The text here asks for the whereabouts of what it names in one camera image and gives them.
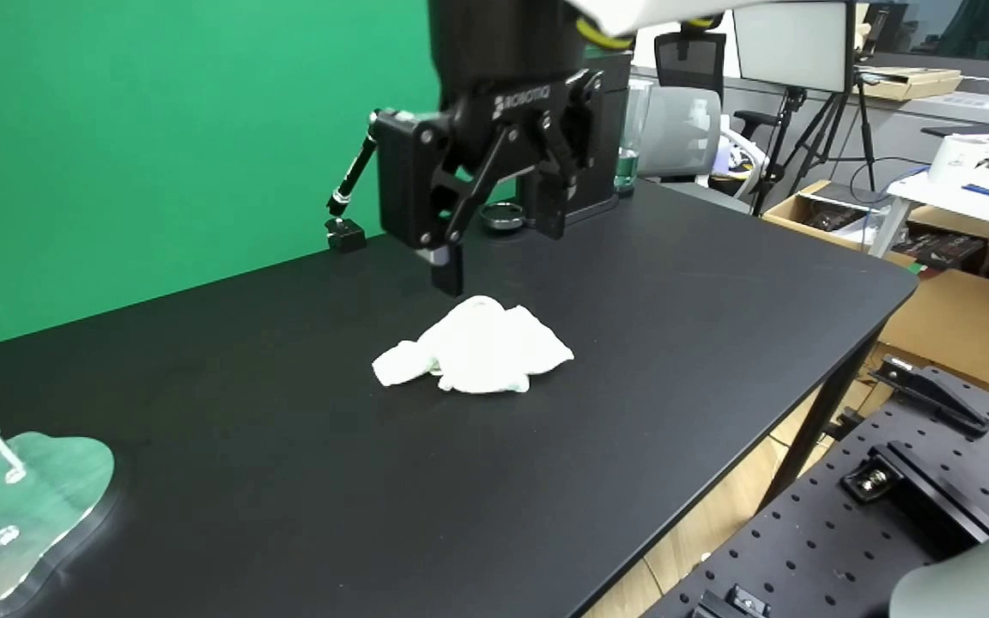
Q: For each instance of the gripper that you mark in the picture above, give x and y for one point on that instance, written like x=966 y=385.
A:
x=503 y=51

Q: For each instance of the white cloth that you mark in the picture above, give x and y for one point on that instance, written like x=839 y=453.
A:
x=482 y=348

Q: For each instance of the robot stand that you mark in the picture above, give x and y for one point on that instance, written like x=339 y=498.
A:
x=803 y=532

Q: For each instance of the black round lid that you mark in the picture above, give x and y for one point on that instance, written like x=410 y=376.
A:
x=503 y=216

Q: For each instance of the clear glass bottle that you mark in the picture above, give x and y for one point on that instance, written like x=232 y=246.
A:
x=632 y=163

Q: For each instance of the office chair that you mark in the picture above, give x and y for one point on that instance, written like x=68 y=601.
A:
x=683 y=129

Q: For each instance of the white panel on tripod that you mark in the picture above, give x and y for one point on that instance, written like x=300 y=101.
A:
x=795 y=43

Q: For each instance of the open cardboard box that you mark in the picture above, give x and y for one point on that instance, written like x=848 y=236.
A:
x=829 y=215

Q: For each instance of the flat cardboard box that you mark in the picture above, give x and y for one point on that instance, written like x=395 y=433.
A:
x=911 y=83

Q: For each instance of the white table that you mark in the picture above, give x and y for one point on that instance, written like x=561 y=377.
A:
x=958 y=202

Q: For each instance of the black clamp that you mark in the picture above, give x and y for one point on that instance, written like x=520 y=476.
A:
x=932 y=395

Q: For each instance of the flat cardboard sheet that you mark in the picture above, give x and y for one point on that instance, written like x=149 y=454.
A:
x=967 y=326

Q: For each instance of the silver metal plate with bolts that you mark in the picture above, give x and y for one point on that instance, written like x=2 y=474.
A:
x=22 y=506

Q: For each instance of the black jointed rod mount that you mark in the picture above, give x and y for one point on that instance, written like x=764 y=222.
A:
x=346 y=233

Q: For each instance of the small black bracket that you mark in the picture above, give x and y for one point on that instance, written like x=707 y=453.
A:
x=731 y=602

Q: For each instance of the black bracket with bolt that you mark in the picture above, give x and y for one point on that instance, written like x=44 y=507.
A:
x=924 y=498

